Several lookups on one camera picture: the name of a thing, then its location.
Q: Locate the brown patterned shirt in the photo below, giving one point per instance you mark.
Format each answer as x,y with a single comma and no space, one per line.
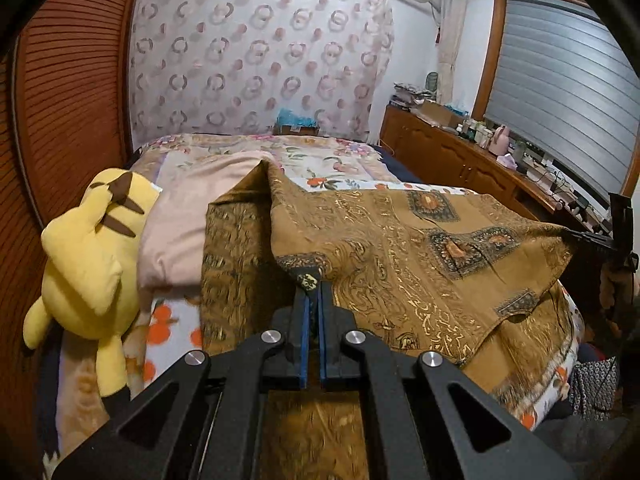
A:
424,271

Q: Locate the grey window blind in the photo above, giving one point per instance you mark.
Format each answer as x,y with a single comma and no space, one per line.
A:
563,83

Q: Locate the pink circle patterned curtain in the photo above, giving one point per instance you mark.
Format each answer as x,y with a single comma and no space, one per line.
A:
233,66

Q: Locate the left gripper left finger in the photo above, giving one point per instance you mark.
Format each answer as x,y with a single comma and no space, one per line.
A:
200,405

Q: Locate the cream side curtain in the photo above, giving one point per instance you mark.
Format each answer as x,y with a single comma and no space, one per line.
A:
452,15

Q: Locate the cardboard box with blue cloth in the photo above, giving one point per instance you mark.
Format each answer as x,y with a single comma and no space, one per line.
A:
290,124

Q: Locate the wooden side cabinet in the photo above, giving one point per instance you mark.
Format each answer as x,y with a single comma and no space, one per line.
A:
439,157

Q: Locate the open cardboard box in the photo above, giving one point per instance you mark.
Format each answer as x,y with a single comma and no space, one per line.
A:
439,115

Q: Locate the pink kettle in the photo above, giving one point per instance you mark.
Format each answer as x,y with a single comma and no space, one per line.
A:
499,142

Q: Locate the brown louvered wardrobe door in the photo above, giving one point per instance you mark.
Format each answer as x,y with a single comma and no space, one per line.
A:
64,117

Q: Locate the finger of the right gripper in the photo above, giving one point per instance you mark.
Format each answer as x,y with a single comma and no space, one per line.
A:
616,250

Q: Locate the floral bed blanket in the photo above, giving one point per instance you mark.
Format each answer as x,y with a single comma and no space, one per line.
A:
316,163

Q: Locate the stack of folded fabrics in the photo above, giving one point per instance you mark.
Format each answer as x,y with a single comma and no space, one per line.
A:
407,96

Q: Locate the pink pillow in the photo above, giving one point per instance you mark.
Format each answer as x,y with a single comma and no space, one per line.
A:
172,241

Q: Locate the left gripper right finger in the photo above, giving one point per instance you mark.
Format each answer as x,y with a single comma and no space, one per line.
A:
422,417

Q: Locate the yellow plush toy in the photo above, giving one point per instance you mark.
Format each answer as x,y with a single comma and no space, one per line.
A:
89,284

